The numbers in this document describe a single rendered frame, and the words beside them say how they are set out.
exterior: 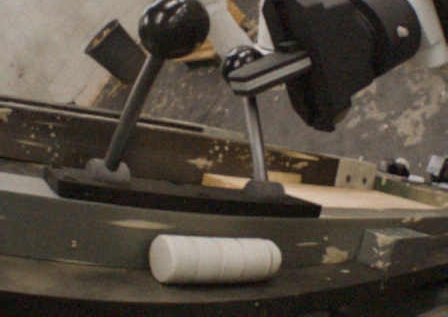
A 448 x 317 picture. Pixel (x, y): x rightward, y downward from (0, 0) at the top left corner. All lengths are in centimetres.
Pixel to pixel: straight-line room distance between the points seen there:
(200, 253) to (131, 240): 4
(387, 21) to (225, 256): 25
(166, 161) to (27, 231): 46
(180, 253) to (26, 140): 40
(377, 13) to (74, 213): 29
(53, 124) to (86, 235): 37
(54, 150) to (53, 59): 533
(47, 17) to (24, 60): 62
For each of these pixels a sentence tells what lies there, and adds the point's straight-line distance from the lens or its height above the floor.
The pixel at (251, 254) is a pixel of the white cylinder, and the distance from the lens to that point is 30.
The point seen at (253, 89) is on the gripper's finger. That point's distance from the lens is 36.
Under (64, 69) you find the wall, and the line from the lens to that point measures 600.
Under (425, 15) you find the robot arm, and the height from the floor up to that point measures 135.
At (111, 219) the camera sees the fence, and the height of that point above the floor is 149.
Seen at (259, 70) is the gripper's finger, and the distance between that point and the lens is 36.
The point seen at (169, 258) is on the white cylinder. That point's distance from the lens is 27.
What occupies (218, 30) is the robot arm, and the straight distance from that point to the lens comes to 98.
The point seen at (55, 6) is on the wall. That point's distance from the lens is 605.
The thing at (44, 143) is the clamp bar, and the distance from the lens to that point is 64.
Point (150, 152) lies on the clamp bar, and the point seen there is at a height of 132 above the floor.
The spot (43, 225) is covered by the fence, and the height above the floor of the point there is 153.
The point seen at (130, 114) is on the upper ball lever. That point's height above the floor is 152.
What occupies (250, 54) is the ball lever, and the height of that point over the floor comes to 145.
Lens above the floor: 162
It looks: 31 degrees down
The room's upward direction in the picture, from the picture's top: 45 degrees counter-clockwise
